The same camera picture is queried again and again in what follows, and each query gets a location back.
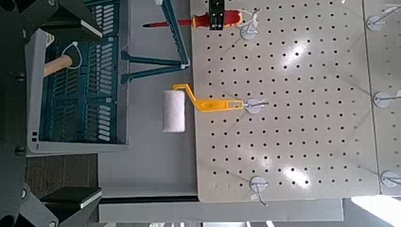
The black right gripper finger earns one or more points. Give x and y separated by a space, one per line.
71 195
72 26

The yellow paint roller, white sleeve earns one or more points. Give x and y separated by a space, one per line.
173 110

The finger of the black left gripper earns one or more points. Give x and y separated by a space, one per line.
212 19

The white pegboard panel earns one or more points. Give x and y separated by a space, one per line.
299 126
389 63

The blue and grey plastic crate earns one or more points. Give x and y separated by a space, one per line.
78 104

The black stand leg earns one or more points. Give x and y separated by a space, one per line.
151 199

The white pegboard hook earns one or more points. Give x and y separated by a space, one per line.
381 100
248 33
253 107
374 23
388 179
258 183

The red screwdriver with yellow collar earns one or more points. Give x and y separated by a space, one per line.
231 18

